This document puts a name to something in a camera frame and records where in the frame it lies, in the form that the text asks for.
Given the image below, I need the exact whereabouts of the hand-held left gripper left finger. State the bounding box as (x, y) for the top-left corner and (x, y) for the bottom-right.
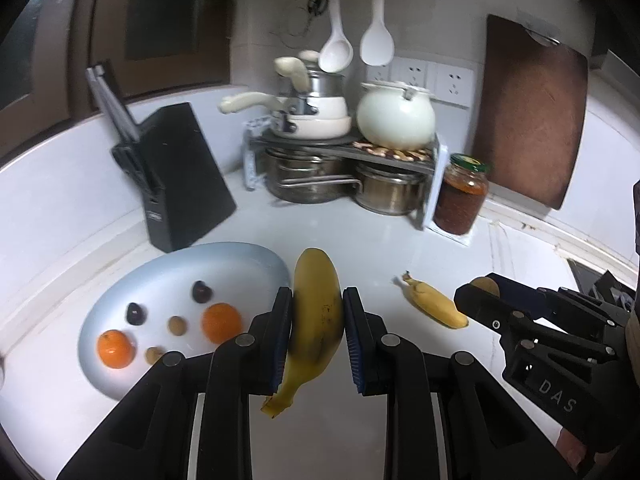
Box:
(55, 286), (296, 480)

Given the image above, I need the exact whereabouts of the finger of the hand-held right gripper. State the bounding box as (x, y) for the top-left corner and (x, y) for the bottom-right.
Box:
(485, 272), (630, 330)
(454, 284), (618, 363)

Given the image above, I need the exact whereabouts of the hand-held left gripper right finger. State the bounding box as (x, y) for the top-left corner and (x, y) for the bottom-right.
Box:
(341, 286), (578, 480)

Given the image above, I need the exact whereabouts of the yellow banana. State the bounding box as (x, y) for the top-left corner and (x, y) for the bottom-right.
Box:
(402, 271), (470, 330)
(260, 247), (346, 418)

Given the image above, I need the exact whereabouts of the orange mandarin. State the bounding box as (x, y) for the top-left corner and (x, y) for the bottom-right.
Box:
(201, 302), (244, 345)
(96, 329), (137, 370)

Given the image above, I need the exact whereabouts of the light blue oval plate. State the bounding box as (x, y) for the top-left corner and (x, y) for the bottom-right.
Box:
(76, 242), (292, 403)

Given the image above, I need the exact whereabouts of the person's right hand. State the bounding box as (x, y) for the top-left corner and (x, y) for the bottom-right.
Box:
(554, 426), (599, 477)

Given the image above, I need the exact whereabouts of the black gas stove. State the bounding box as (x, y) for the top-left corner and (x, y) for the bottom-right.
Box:
(567, 259), (640, 306)

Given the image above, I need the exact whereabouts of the white folded paper towel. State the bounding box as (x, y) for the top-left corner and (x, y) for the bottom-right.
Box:
(425, 220), (473, 247)

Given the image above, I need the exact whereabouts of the glass jar of chili sauce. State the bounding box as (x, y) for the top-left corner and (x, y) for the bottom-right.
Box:
(432, 152), (490, 236)

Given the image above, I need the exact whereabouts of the white kitchen shelf rack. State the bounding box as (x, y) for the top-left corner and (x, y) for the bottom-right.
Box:
(243, 117), (448, 231)

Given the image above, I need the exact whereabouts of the brown wooden cutting board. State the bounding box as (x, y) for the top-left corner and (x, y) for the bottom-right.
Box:
(471, 14), (589, 211)

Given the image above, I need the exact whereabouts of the woven trivet mat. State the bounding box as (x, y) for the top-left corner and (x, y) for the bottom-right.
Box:
(352, 140), (431, 162)

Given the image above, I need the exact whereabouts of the black knife block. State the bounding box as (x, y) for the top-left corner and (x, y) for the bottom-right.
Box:
(111, 102), (237, 253)

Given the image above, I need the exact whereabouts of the white ceramic casserole pot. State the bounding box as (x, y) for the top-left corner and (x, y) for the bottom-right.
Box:
(356, 81), (437, 148)

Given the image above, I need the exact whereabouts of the cream frying pan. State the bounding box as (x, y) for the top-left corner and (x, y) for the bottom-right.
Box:
(270, 111), (353, 140)

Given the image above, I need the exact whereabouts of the cream saucepan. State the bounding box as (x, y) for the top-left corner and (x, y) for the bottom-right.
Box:
(219, 91), (349, 120)

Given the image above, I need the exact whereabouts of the white rice spoon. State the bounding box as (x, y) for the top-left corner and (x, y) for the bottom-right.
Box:
(360, 0), (395, 67)

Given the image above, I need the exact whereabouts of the white ladle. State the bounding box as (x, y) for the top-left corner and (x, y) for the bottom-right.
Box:
(318, 0), (354, 72)

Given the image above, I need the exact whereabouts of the steel pot with wire handle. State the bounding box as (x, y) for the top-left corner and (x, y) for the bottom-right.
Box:
(263, 147), (362, 205)

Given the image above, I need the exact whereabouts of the white wall socket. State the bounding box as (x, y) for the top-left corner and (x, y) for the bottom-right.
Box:
(391, 59), (430, 92)
(434, 64), (475, 107)

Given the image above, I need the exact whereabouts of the black handle knife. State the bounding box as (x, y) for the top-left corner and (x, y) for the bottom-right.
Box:
(111, 142), (151, 191)

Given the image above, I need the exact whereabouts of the steel pot with cream handle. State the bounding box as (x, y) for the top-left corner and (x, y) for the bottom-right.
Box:
(274, 56), (347, 98)

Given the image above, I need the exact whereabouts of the steel handle knife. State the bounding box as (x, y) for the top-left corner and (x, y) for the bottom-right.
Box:
(96, 62), (142, 138)
(86, 66), (132, 141)

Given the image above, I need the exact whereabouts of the round wire hanger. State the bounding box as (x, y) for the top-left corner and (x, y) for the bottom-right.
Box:
(280, 7), (313, 38)

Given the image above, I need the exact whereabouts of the brown window frame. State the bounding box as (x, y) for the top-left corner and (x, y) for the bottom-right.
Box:
(0, 0), (236, 161)

